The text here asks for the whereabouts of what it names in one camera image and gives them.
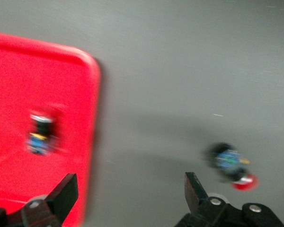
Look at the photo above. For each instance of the red plastic tray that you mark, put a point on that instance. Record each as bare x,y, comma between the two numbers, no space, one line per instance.
19,82

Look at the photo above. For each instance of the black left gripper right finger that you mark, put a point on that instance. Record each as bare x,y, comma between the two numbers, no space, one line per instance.
196,191

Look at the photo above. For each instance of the red cap push button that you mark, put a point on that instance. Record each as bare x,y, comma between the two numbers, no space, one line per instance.
228,162
40,136

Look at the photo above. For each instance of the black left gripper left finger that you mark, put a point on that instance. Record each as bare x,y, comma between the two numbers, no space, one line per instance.
61,196

